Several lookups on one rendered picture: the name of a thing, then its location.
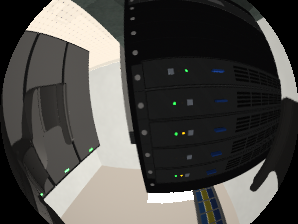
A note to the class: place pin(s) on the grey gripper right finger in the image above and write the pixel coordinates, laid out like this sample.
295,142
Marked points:
282,149

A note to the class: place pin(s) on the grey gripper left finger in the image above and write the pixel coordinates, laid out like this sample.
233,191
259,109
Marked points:
44,107

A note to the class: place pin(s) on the black server rack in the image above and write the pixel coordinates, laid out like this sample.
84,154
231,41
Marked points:
182,123

